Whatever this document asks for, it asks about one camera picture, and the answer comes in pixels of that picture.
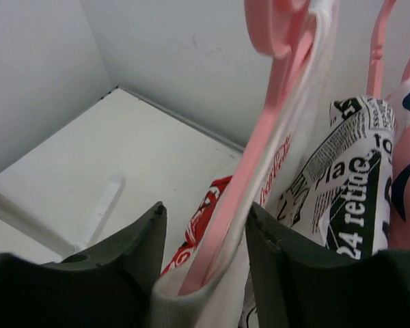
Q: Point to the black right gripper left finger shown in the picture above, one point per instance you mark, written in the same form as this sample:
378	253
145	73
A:
107	285

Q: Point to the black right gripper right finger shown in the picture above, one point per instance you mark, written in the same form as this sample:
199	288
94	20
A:
298	283

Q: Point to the white red print t-shirt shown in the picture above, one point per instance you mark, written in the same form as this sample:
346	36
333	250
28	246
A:
227	298

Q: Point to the black white print shirt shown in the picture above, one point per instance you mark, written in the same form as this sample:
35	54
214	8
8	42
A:
340	199

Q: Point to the pink print shirt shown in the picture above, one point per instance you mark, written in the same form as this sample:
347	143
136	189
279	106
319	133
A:
400	213

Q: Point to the pink hanger holding print shirt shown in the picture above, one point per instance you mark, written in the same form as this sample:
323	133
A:
375	69

